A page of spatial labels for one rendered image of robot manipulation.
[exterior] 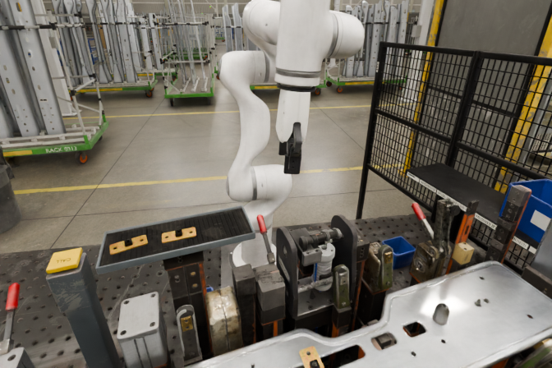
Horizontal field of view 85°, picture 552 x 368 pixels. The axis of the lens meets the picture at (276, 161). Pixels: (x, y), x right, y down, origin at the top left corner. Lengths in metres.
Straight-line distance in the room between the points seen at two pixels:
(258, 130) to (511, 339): 0.83
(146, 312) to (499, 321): 0.82
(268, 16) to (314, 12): 0.17
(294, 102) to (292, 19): 0.13
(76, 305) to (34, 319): 0.57
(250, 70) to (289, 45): 0.43
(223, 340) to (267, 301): 0.13
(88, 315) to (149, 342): 0.26
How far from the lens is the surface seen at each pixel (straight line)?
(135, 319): 0.75
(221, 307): 0.76
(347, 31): 0.58
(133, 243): 0.85
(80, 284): 0.89
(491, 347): 0.93
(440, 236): 0.98
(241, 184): 1.00
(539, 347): 0.85
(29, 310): 1.53
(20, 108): 4.95
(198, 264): 0.87
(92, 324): 0.99
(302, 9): 0.54
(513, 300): 1.07
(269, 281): 0.81
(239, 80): 0.96
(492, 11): 3.01
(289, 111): 0.55
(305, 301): 0.92
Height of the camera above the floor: 1.66
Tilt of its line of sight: 25 degrees down
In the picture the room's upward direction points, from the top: straight up
